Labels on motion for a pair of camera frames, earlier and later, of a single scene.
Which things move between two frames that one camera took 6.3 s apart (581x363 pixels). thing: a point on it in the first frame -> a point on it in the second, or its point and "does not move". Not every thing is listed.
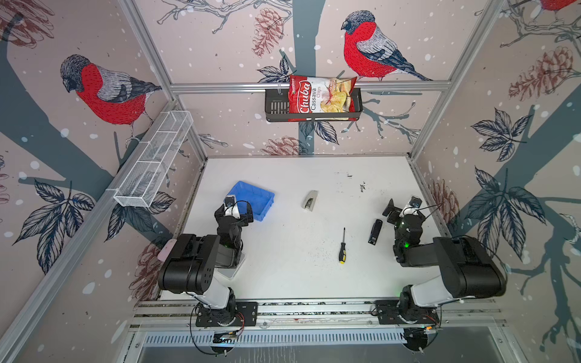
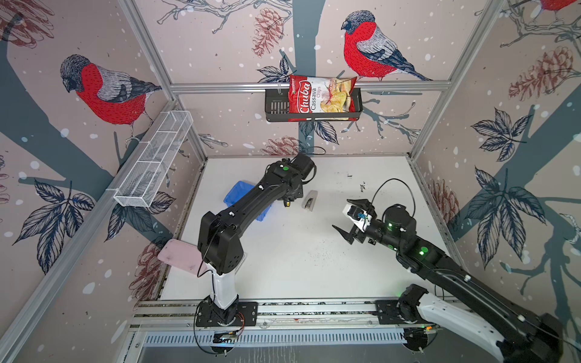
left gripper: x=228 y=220 -> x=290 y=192
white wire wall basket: x=135 y=190 does not move
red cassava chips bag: x=320 y=94 does not move
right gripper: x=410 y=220 -> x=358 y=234
